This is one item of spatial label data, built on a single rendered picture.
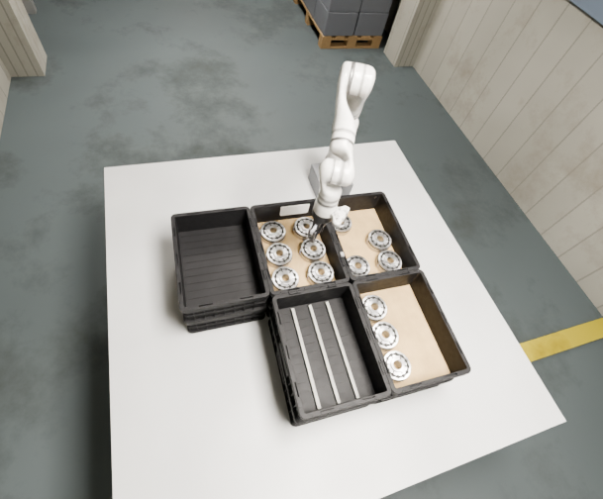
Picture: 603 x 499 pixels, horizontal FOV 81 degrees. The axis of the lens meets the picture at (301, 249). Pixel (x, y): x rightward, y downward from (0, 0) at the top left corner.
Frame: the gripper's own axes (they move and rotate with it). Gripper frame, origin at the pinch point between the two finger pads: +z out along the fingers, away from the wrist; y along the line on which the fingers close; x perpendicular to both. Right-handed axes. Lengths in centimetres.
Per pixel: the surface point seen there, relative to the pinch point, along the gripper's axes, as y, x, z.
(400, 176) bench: -85, 14, 30
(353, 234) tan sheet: -22.5, 10.3, 17.4
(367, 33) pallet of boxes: -337, -103, 82
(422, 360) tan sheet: 13, 56, 18
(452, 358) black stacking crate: 9, 64, 13
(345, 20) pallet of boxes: -313, -124, 69
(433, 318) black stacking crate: -2, 52, 13
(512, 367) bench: -12, 94, 31
